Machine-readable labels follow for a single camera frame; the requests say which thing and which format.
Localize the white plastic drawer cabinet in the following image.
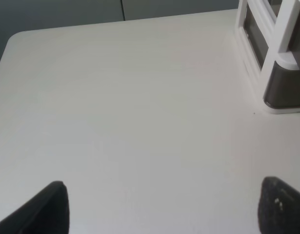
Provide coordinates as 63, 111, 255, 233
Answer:
235, 0, 300, 114

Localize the brown translucent lower drawer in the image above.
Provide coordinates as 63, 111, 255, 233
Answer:
244, 7, 300, 109

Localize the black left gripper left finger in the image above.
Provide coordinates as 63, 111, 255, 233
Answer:
0, 181, 70, 234

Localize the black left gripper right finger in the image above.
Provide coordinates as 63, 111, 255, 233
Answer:
258, 176, 300, 234

